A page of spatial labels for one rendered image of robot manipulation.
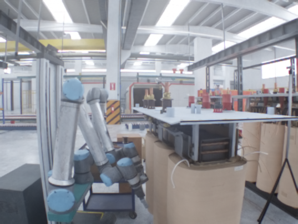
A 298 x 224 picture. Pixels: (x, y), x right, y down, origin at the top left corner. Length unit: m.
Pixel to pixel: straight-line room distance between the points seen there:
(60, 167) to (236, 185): 1.00
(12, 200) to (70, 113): 0.84
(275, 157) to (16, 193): 2.81
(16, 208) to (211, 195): 1.31
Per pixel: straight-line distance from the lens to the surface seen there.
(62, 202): 1.13
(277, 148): 2.77
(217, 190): 1.13
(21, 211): 1.58
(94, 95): 1.59
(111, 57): 12.07
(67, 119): 1.03
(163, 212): 1.67
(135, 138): 2.74
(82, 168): 1.71
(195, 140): 1.08
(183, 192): 1.11
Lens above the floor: 1.44
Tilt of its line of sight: 3 degrees down
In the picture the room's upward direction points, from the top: straight up
